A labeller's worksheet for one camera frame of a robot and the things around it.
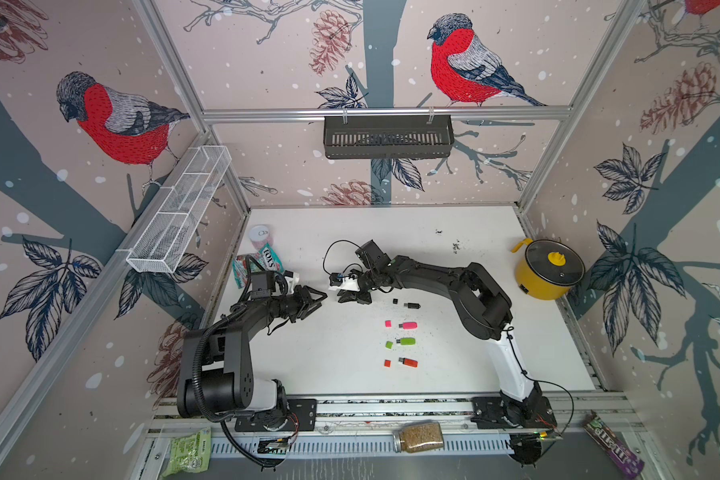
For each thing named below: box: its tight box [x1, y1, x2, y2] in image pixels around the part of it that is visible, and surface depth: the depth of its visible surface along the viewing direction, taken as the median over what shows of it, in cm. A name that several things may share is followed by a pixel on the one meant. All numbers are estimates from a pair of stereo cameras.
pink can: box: [248, 225, 274, 252], surface depth 109 cm
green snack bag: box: [162, 423, 212, 477], surface depth 70 cm
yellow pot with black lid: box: [512, 238, 586, 301], surface depth 90 cm
